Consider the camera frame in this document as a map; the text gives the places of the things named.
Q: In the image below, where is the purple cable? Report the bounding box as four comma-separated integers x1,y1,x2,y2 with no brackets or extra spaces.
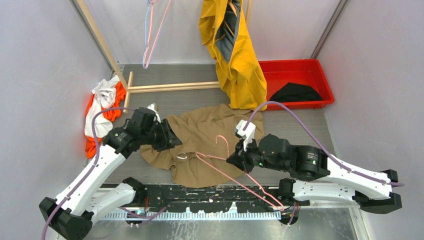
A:
242,100,406,227
40,106,168,240

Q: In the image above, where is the orange cloth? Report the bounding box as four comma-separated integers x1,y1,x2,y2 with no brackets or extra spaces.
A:
85,81,126,159

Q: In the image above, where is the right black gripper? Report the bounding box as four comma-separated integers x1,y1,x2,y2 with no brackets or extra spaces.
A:
226,134,289,174

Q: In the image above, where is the white cloth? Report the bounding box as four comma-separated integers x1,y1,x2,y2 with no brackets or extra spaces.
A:
84,75,120,138

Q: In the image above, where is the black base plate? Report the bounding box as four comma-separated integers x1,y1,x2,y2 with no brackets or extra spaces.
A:
124,184,275,214

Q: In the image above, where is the tan brown garment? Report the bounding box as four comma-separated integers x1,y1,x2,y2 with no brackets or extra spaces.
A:
140,103,252,188

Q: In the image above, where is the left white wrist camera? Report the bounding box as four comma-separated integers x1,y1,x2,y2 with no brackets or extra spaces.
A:
147,102,162,123

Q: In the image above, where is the aluminium rail frame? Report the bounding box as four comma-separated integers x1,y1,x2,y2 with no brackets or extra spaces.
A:
54,187,370,240

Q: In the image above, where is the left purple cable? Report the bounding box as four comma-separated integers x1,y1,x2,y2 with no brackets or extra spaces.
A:
40,106,168,240

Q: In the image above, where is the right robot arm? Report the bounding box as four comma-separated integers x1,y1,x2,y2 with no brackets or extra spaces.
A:
226,134,402,214

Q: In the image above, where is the black garment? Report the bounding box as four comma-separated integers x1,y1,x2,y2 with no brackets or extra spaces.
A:
270,82,323,103

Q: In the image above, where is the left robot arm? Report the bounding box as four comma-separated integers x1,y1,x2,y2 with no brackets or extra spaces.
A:
39,103,182,240

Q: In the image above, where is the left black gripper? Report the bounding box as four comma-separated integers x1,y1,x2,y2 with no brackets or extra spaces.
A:
140,118,182,152

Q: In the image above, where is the yellow pleated skirt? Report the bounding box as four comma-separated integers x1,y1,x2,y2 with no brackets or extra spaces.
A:
198,0,268,111

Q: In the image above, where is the wooden clothes rack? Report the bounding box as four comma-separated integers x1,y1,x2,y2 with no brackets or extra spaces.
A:
76,0,254,115

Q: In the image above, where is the red plastic bin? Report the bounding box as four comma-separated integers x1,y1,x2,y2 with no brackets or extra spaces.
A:
259,59,335,110

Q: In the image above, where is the blue wire hanger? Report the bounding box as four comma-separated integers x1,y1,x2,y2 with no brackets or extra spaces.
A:
142,0,155,69

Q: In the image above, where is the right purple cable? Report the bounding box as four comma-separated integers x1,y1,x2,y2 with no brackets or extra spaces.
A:
242,100,406,227

